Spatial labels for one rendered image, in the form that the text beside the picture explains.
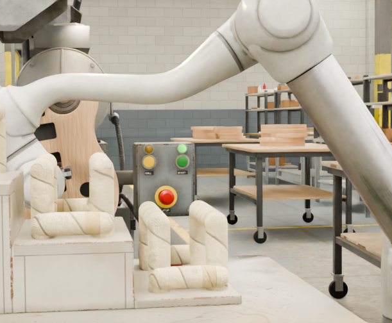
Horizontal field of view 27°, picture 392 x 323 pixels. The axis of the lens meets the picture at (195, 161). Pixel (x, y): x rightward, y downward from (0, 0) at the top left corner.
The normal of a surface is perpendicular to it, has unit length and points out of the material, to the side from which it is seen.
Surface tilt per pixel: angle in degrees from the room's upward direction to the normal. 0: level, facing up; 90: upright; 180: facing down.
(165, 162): 90
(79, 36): 90
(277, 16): 85
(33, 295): 90
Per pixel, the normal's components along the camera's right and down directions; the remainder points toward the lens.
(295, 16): -0.07, -0.07
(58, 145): 0.17, 0.02
